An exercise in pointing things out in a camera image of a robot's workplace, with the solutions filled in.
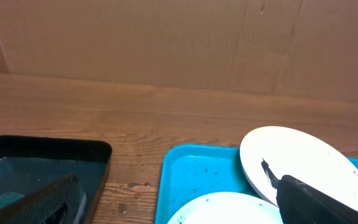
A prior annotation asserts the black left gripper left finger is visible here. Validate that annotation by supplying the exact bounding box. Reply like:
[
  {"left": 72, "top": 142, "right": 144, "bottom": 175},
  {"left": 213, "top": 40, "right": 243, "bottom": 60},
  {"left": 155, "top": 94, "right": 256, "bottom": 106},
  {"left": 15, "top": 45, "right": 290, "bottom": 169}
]
[{"left": 0, "top": 174, "right": 84, "bottom": 224}]

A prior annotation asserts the light blue round plate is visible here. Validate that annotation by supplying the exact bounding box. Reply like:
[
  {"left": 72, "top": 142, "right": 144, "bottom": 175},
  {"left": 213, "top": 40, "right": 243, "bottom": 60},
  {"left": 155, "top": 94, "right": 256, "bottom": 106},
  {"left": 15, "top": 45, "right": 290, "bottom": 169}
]
[{"left": 168, "top": 192, "right": 283, "bottom": 224}]

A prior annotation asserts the blue plastic tray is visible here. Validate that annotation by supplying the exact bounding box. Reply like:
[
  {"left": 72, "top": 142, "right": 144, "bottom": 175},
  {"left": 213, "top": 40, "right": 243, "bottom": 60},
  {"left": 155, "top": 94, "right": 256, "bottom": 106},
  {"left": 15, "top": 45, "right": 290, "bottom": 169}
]
[{"left": 154, "top": 143, "right": 358, "bottom": 224}]

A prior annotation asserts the green orange sponge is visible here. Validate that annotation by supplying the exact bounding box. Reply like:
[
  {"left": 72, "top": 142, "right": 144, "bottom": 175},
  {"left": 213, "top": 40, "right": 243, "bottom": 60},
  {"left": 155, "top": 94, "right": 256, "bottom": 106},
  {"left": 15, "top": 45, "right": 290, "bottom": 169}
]
[{"left": 0, "top": 192, "right": 24, "bottom": 209}]

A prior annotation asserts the black water tray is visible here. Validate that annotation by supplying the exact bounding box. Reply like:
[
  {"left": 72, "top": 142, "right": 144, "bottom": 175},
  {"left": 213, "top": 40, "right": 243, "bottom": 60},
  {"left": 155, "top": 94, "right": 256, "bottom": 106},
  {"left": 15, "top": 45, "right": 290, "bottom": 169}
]
[{"left": 0, "top": 135, "right": 112, "bottom": 223}]

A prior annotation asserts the white round plate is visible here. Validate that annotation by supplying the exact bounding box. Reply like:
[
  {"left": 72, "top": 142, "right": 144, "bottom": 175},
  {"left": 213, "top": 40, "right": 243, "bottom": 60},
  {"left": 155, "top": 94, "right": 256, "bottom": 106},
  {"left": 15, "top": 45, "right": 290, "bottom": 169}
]
[{"left": 239, "top": 126, "right": 358, "bottom": 211}]

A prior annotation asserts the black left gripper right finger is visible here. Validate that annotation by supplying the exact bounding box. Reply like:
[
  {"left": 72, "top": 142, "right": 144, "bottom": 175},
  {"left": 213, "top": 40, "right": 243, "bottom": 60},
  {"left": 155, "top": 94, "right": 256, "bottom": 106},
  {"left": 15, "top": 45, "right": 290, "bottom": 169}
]
[{"left": 276, "top": 175, "right": 358, "bottom": 224}]

